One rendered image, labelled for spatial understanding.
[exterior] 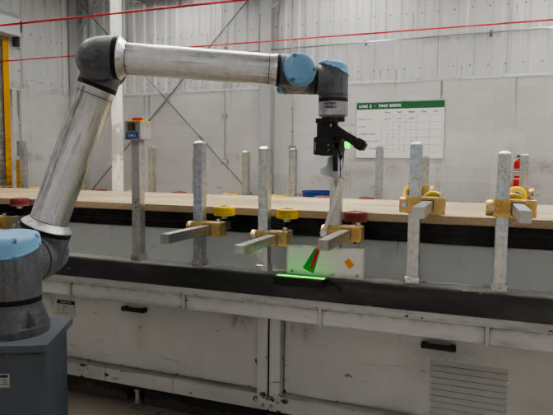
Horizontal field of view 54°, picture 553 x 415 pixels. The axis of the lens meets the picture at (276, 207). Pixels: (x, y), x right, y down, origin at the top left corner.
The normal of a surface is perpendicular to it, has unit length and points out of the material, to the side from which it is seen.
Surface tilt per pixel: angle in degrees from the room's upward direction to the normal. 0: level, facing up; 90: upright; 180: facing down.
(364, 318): 90
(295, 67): 90
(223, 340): 90
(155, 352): 90
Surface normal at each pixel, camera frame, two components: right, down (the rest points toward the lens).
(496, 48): -0.40, 0.07
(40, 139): 0.92, 0.04
